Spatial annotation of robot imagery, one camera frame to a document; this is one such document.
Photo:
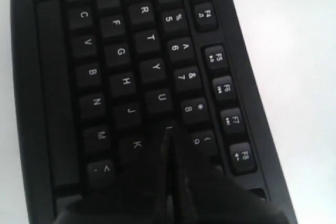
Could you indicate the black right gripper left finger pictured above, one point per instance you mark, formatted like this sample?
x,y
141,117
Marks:
x,y
140,195

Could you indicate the black acer keyboard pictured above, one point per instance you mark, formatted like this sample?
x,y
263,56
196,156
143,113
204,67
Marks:
x,y
96,80

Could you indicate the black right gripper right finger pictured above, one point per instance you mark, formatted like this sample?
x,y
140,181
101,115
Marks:
x,y
204,195

